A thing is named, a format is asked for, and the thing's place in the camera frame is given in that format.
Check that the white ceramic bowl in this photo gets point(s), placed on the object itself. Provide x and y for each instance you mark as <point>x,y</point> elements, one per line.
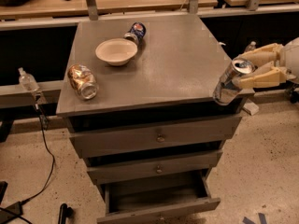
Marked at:
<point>116,52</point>

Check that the gold crushed can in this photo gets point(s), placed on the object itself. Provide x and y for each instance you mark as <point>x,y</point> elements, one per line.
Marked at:
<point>82,81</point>

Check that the wooden desk left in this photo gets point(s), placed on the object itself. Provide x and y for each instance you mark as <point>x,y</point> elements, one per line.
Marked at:
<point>62,8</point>

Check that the white block on floor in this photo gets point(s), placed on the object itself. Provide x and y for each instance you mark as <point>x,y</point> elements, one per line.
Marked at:
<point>251,108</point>

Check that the grey bottom drawer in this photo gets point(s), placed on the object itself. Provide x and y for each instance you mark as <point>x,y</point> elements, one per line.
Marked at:
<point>157,198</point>

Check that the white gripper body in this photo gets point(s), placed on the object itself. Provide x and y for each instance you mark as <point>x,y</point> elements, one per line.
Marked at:
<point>291,60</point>

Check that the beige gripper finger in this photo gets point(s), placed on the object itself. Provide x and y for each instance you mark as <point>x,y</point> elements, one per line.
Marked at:
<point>266,76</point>
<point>263,55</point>

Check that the grey drawer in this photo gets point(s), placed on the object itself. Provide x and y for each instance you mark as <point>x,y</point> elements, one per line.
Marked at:
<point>157,198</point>
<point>159,135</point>
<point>130,170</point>

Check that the grey wooden drawer cabinet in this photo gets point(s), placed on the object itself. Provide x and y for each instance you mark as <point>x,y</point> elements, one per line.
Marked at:
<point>172,77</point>

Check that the grey top drawer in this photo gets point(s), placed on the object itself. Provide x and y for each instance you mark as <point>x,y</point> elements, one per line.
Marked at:
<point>159,135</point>

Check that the clear sanitizer pump bottle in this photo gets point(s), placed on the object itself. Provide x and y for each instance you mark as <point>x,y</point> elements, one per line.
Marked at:
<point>27,81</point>

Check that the grey middle drawer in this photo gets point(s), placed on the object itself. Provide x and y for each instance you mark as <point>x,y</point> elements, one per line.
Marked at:
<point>130,170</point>

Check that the blue pepsi can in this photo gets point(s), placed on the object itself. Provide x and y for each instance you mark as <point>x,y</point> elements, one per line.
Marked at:
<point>136,32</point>

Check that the silver redbull can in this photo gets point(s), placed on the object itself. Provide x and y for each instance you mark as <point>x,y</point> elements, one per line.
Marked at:
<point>227,88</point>

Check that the black power adapter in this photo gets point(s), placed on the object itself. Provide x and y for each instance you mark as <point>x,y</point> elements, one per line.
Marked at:
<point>11,212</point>

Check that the black handle on floor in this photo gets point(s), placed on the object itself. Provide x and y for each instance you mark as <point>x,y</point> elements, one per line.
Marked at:
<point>65,212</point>

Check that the clear plastic water bottle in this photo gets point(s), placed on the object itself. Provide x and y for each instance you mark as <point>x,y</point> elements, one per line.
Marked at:
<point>251,46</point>

